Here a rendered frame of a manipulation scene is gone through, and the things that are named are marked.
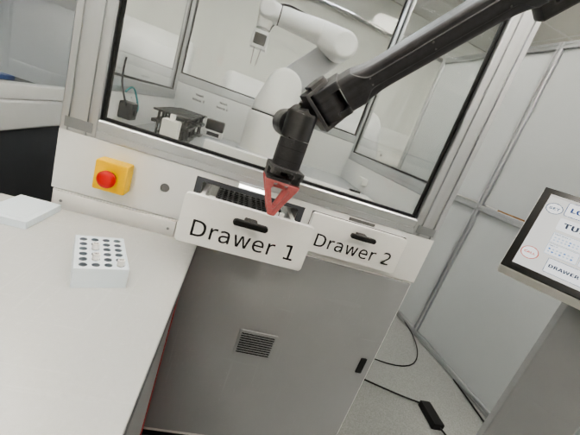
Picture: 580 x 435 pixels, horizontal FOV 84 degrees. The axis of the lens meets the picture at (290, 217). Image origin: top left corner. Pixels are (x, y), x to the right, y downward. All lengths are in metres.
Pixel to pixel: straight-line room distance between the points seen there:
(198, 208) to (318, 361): 0.67
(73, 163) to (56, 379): 0.56
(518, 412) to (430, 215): 0.64
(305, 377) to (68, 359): 0.81
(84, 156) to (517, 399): 1.36
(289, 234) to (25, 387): 0.49
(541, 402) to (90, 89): 1.43
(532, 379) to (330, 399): 0.60
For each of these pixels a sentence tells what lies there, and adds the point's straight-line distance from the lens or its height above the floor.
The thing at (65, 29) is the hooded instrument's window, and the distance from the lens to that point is 1.68.
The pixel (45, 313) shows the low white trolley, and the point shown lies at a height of 0.76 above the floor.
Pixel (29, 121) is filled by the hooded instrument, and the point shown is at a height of 0.83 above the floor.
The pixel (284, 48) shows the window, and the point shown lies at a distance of 0.86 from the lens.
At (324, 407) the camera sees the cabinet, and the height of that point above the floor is 0.27.
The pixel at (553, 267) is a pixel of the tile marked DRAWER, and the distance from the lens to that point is 1.09.
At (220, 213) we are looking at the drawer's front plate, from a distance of 0.70.
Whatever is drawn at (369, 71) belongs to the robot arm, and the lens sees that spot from 0.62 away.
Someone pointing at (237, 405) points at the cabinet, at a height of 0.22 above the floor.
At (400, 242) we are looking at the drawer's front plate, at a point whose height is 0.92.
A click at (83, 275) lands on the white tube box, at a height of 0.78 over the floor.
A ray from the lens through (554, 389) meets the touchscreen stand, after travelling 1.26.
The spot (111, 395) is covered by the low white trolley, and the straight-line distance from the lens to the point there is 0.49.
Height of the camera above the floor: 1.13
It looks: 15 degrees down
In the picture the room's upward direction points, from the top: 19 degrees clockwise
